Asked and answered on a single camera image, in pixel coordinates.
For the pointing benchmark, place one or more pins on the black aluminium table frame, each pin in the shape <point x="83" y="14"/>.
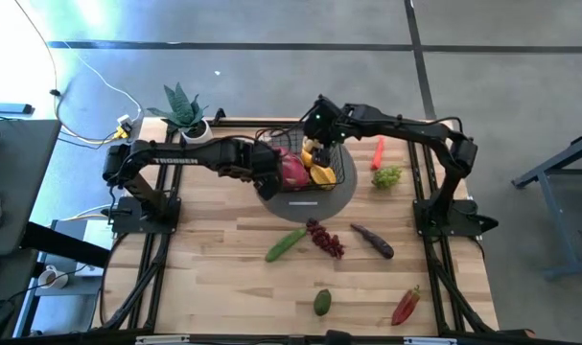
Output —
<point x="242" y="123"/>

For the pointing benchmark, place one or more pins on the green cucumber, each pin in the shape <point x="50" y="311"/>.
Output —
<point x="286" y="245"/>

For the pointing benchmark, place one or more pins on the snake plant in white pot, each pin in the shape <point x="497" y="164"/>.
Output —
<point x="185" y="112"/>

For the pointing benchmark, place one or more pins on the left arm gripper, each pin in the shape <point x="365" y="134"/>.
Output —
<point x="264" y="163"/>

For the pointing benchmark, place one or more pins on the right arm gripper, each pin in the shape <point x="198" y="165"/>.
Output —
<point x="325" y="122"/>

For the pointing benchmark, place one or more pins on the purple eggplant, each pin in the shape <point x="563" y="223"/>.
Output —
<point x="373" y="241"/>

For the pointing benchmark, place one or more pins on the red grape bunch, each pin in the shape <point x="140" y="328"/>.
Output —
<point x="325" y="238"/>

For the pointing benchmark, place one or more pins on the red pointed pepper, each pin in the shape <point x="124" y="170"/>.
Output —
<point x="405" y="306"/>

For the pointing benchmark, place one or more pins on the blue metal table frame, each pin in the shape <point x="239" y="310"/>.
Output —
<point x="554" y="163"/>

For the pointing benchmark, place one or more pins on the green avocado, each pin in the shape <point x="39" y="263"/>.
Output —
<point x="322" y="303"/>

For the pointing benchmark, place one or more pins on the white mug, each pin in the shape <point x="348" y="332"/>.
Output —
<point x="51" y="278"/>

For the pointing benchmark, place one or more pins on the yellow banana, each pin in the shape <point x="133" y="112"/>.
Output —
<point x="323" y="178"/>

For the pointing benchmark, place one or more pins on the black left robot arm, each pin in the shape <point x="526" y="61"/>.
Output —
<point x="175" y="160"/>

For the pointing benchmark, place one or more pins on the black desk crossbar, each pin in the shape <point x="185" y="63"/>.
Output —
<point x="65" y="244"/>

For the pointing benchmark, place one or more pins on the white power adapter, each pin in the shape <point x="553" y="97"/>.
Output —
<point x="125" y="121"/>

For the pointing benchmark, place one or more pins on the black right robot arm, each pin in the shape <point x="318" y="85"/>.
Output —
<point x="405" y="129"/>

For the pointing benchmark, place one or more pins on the grey round woven placemat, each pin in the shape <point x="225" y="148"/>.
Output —
<point x="309" y="213"/>

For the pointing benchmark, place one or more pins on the black desk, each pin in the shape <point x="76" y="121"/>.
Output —
<point x="22" y="182"/>

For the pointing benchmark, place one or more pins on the green grape bunch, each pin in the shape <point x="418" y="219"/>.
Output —
<point x="386" y="177"/>

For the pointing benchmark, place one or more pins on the yellow plug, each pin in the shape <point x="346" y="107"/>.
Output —
<point x="121" y="132"/>

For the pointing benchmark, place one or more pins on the pink dragon fruit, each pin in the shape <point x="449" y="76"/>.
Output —
<point x="295" y="172"/>

